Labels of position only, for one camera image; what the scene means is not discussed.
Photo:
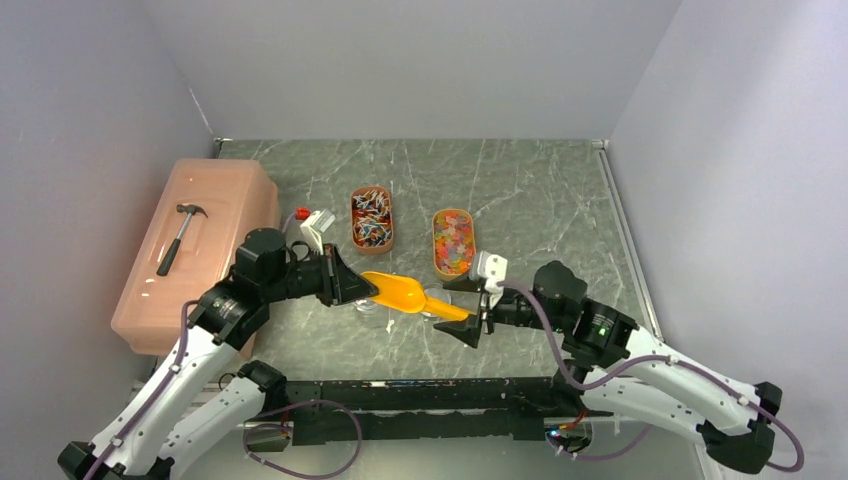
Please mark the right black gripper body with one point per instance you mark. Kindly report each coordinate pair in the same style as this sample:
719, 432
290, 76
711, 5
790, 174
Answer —
514, 309

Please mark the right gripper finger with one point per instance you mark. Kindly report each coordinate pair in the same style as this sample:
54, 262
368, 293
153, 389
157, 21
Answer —
465, 283
467, 331

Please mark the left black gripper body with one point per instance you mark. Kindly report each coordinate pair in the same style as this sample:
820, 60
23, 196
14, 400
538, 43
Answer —
308, 277

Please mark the clear plastic jar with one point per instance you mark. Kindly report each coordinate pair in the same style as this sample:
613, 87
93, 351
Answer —
372, 314

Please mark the orange plastic scoop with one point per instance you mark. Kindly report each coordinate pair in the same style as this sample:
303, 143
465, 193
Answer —
407, 295

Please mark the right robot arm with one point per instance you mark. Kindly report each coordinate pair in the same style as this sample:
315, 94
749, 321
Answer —
607, 362

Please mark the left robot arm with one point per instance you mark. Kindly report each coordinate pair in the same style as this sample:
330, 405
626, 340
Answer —
154, 437

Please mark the tray of gummy candies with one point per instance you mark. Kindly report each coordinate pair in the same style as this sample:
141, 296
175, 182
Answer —
454, 244

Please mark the tray of wrapped candies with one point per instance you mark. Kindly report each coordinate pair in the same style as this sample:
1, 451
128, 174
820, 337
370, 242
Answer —
372, 227

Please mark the pink plastic storage box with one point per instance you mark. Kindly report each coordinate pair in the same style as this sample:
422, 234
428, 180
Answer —
238, 196

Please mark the black hammer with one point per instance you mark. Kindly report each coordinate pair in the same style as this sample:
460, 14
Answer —
190, 210

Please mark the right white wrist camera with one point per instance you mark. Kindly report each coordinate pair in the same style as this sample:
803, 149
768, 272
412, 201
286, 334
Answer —
489, 268

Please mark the black base frame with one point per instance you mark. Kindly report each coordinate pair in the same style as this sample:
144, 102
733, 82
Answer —
319, 412

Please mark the aluminium table rail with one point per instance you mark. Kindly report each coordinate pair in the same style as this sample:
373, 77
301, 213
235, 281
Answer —
600, 152

